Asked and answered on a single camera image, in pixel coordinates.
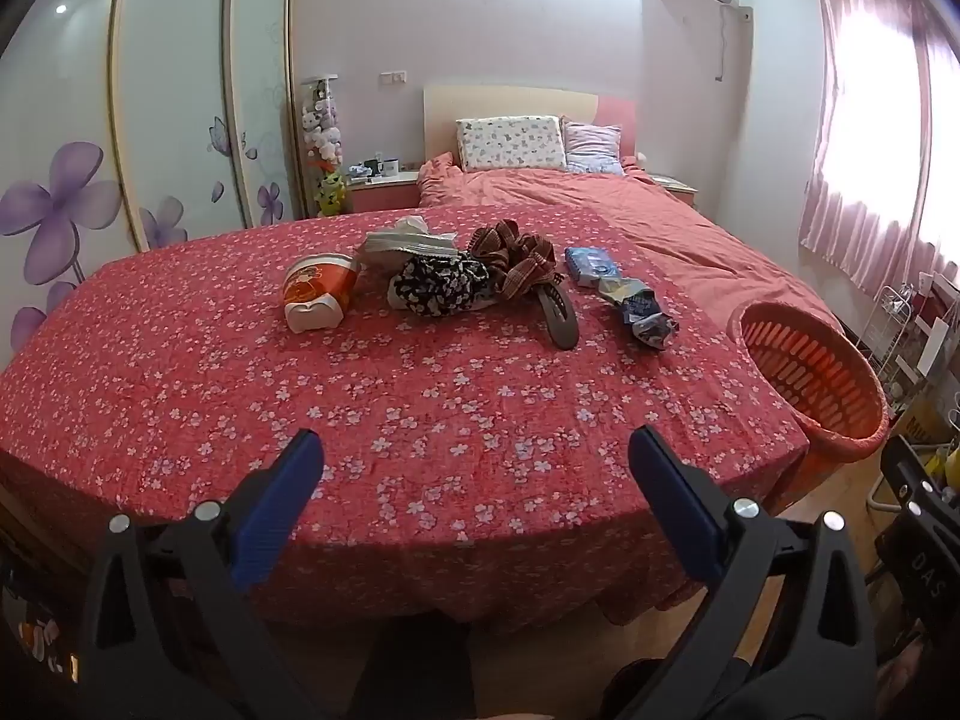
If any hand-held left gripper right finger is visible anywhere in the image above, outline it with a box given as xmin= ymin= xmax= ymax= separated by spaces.
xmin=628 ymin=426 xmax=878 ymax=720

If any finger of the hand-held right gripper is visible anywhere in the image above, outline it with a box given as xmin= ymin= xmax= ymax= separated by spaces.
xmin=879 ymin=435 xmax=947 ymax=518

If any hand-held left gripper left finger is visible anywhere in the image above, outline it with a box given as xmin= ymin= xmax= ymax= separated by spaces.
xmin=79 ymin=427 xmax=327 ymax=720

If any orange plastic basket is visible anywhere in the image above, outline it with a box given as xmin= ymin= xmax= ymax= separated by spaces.
xmin=739 ymin=302 xmax=890 ymax=511

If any blue tissue pack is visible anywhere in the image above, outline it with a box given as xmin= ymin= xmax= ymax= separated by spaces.
xmin=564 ymin=245 xmax=620 ymax=290

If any cardboard box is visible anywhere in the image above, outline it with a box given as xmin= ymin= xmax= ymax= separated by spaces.
xmin=892 ymin=379 xmax=960 ymax=458

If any crumpled blue wrapper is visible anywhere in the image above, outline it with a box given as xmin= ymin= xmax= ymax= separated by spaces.
xmin=600 ymin=277 xmax=680 ymax=351

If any red floral blanket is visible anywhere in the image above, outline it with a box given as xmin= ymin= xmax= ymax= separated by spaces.
xmin=0 ymin=204 xmax=818 ymax=631

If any grey slipper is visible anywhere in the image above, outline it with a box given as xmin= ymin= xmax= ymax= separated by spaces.
xmin=534 ymin=274 xmax=580 ymax=351

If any red white paper bucket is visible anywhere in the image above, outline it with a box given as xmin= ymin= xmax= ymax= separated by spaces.
xmin=283 ymin=253 xmax=362 ymax=333

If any black floral cloth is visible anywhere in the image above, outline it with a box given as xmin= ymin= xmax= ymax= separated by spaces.
xmin=386 ymin=251 xmax=500 ymax=316

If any pink duvet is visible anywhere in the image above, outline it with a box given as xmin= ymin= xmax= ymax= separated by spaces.
xmin=416 ymin=152 xmax=845 ymax=331

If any brown plaid cloth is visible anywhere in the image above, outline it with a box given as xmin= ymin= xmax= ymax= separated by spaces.
xmin=466 ymin=219 xmax=560 ymax=302

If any white folded paper stack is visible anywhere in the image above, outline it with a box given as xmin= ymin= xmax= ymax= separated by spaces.
xmin=365 ymin=229 xmax=458 ymax=271

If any pink curtain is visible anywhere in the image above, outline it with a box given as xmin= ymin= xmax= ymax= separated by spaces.
xmin=799 ymin=0 xmax=960 ymax=301

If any beige nightstand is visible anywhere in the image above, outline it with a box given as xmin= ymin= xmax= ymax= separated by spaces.
xmin=649 ymin=172 xmax=700 ymax=211

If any yellow green plush toy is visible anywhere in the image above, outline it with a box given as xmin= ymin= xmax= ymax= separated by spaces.
xmin=315 ymin=169 xmax=350 ymax=217

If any pink white nightstand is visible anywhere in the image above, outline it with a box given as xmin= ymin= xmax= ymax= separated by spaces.
xmin=346 ymin=171 xmax=421 ymax=215

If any pink striped pillow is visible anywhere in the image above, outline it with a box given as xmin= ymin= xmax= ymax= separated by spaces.
xmin=562 ymin=120 xmax=627 ymax=177

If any clear tube of plush toys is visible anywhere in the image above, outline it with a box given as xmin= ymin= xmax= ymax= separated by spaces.
xmin=300 ymin=76 xmax=346 ymax=173

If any white patterned pillow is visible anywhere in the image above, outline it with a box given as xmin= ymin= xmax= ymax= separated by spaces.
xmin=455 ymin=116 xmax=569 ymax=173

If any beige pink bed headboard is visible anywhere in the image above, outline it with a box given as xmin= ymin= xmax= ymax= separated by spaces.
xmin=422 ymin=85 xmax=640 ymax=166

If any floral sliding door wardrobe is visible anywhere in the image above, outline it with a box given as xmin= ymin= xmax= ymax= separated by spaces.
xmin=0 ymin=0 xmax=305 ymax=361

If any white wire rack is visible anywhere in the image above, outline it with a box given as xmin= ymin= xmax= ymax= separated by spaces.
xmin=859 ymin=281 xmax=946 ymax=391

